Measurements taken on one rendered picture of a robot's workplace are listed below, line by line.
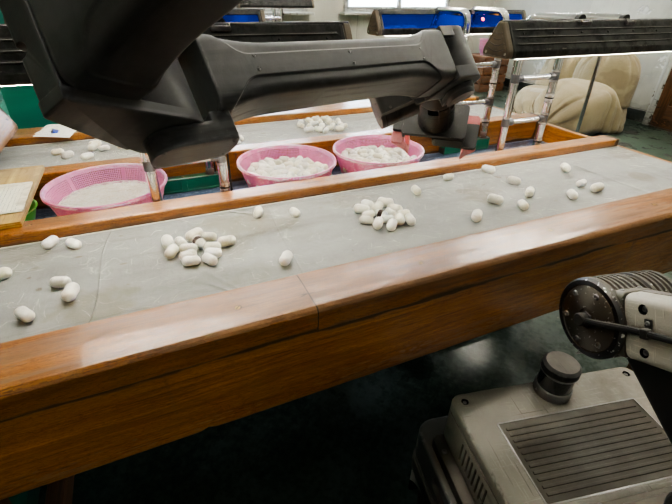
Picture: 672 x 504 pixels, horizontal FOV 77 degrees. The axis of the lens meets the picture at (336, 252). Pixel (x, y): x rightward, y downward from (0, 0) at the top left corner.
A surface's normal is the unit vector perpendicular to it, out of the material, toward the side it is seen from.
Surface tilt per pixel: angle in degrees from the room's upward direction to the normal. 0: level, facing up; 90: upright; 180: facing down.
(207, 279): 0
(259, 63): 52
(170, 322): 0
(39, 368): 0
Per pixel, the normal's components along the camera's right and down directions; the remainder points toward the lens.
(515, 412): 0.01, -0.85
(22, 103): 0.37, 0.49
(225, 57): 0.54, -0.21
